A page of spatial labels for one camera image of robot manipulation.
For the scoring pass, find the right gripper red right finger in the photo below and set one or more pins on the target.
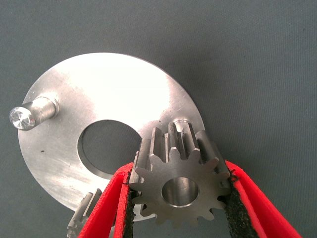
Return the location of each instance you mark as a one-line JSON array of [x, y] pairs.
[[257, 210]]

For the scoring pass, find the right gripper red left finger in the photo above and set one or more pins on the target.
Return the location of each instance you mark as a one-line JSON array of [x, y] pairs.
[[104, 210]]

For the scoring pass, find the steel planetary gear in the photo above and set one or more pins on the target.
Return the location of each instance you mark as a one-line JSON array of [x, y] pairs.
[[153, 173], [81, 210]]

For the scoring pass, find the round metal carrier plate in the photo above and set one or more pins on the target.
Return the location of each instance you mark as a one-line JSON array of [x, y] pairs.
[[62, 148]]

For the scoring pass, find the dark grey table cloth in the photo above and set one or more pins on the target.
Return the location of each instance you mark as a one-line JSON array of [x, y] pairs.
[[247, 49]]

